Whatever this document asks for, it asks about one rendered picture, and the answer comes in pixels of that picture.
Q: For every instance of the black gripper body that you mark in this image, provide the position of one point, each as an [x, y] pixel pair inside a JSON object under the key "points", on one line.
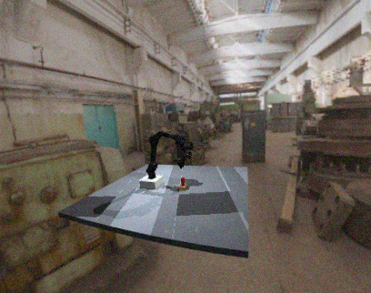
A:
{"points": [[179, 157]]}

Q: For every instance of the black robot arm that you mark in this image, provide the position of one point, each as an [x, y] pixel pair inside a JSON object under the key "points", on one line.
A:
{"points": [[180, 142]]}

